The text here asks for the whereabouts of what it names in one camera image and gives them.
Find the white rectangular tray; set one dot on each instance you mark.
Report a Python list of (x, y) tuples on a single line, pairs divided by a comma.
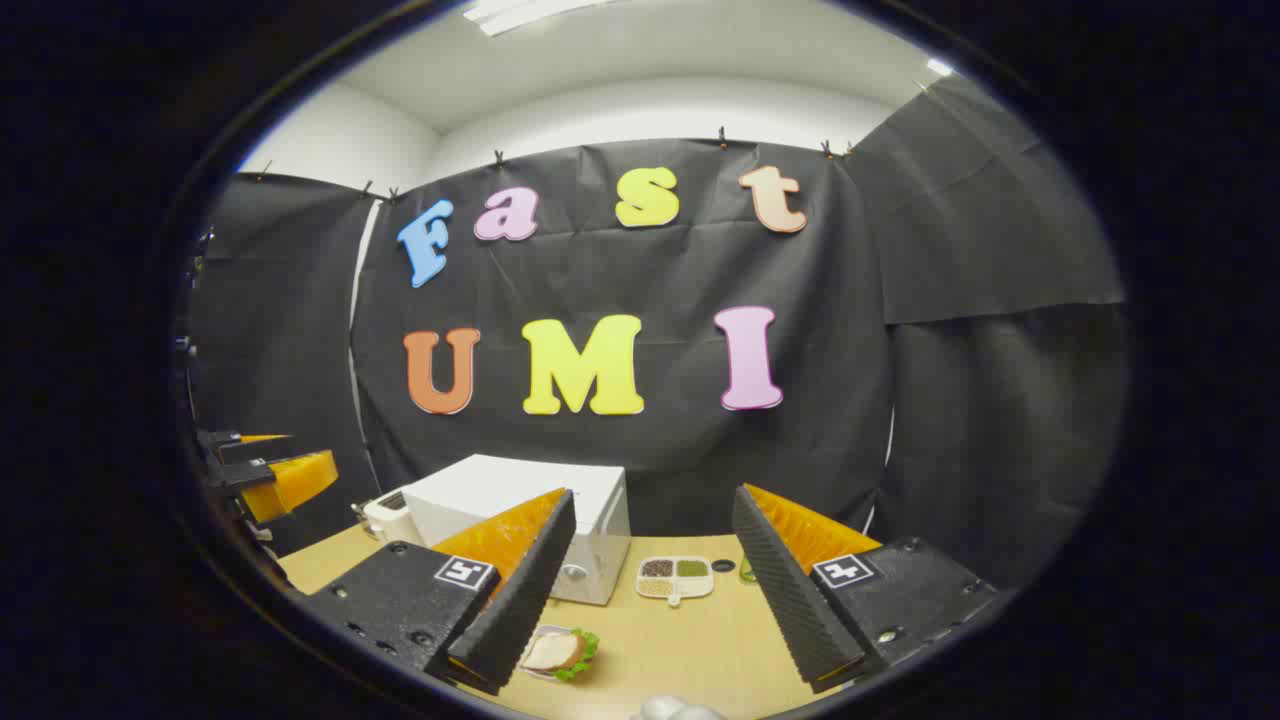
[(550, 629)]

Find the white sectioned dish of beans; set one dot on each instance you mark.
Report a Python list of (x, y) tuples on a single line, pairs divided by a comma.
[(690, 588)]

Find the black backdrop cloth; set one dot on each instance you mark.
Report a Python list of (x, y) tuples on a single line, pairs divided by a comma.
[(680, 270)]

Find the green drink bottle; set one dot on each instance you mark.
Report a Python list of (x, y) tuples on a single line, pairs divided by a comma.
[(747, 572)]

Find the sandwich with lettuce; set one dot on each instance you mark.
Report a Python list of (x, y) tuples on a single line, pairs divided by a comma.
[(552, 652)]

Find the white toaster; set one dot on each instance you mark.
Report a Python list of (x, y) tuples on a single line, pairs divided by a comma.
[(390, 520)]

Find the small ceiling light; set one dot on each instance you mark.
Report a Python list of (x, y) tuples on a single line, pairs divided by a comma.
[(940, 68)]

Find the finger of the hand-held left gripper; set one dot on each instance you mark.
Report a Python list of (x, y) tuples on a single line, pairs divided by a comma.
[(225, 440), (295, 485)]

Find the long ceiling light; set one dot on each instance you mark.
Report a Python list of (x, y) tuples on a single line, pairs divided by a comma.
[(510, 15)]

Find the white microwave oven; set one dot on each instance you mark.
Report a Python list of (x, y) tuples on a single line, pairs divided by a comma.
[(520, 480)]

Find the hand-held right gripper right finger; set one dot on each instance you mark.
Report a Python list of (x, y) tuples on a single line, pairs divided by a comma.
[(790, 600)]

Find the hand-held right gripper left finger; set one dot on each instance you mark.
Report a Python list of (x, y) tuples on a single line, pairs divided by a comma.
[(520, 610)]

